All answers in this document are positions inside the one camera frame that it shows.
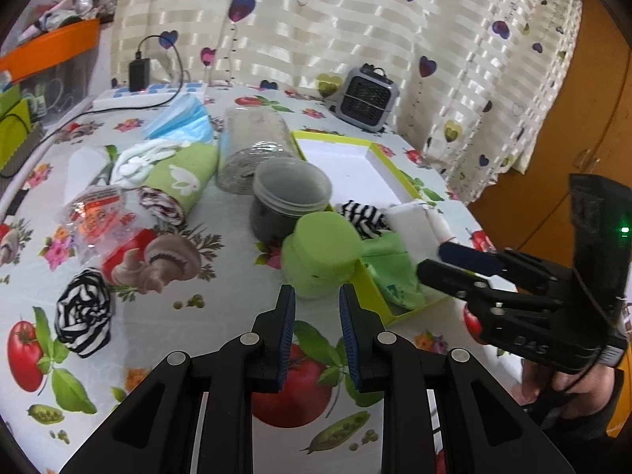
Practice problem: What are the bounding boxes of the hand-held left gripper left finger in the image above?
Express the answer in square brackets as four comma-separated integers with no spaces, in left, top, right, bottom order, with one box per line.
[58,284,297,474]

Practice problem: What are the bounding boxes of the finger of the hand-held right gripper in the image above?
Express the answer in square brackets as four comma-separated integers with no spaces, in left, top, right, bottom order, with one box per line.
[437,241,576,284]
[416,258,564,323]

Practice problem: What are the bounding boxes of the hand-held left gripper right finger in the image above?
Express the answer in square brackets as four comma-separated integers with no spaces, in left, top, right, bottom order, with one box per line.
[338,284,577,474]

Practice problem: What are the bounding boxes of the light green cloth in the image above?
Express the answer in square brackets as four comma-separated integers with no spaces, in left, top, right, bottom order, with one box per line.
[359,233,426,309]

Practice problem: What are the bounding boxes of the beige bandage roll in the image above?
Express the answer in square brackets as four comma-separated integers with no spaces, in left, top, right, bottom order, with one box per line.
[384,199,454,260]

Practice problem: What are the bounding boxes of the yellow-green cardboard box tray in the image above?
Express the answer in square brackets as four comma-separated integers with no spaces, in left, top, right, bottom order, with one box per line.
[291,130,460,327]

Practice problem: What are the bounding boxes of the green towel with white print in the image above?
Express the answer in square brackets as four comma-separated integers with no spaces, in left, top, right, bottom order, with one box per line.
[148,143,219,218]

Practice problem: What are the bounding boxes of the clear plastic packet red print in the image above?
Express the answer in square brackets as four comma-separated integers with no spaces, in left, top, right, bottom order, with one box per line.
[54,185,141,267]

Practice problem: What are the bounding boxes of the white knit gloves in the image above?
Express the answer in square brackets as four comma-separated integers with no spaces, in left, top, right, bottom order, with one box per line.
[109,138,193,189]

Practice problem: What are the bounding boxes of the person's right forearm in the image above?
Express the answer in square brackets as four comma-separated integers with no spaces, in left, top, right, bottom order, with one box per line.
[538,368,632,440]

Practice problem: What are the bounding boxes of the person's right hand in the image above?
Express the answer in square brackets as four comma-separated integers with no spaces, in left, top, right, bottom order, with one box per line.
[521,354,619,419]

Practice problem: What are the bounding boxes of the green lidded jar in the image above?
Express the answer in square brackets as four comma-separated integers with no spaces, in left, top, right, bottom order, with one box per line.
[281,212,363,301]

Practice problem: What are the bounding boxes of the vegetable print tablecloth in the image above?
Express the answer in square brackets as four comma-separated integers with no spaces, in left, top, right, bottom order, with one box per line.
[0,81,499,474]

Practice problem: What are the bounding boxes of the clear jar dark contents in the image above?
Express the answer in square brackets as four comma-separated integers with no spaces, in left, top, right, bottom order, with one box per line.
[249,159,333,243]

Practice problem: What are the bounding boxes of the wooden cabinet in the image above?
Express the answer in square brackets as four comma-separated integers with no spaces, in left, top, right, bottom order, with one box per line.
[466,0,632,317]

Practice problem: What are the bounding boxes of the small grey fan heater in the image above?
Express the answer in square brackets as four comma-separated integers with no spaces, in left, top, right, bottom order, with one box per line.
[337,63,401,132]

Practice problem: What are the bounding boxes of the large clear plastic jar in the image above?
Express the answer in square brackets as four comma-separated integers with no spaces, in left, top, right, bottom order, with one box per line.
[217,107,304,194]

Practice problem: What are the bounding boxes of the blue face mask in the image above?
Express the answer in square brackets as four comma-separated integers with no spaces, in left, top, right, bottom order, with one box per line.
[145,96,215,145]

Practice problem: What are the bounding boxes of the striped heart print curtain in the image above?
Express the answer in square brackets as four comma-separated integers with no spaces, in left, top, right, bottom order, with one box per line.
[106,0,583,203]

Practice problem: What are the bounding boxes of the white power strip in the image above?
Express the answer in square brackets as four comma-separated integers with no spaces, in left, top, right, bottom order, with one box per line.
[93,83,208,108]

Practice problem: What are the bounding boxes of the black charger adapter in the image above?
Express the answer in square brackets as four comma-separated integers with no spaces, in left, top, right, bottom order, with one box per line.
[128,59,151,92]

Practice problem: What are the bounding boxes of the chevron patterned box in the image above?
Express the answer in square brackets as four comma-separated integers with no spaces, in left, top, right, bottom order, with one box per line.
[10,121,45,169]

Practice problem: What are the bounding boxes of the yellow-green box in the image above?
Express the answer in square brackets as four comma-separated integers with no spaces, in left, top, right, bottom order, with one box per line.
[0,99,31,169]

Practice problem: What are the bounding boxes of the dark green box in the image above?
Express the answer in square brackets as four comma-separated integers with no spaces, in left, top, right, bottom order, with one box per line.
[0,84,21,114]

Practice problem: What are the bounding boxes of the orange lid storage bin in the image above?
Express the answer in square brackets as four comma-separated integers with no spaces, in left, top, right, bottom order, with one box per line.
[0,19,102,124]

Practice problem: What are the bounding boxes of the pile of packets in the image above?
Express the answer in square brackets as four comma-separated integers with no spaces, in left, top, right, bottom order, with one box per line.
[20,0,102,35]

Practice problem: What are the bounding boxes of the black charger cable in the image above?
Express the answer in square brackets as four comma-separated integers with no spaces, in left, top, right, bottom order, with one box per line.
[135,34,186,108]

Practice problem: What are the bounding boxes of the long black cable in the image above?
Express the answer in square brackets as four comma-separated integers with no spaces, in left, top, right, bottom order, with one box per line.
[0,103,96,179]

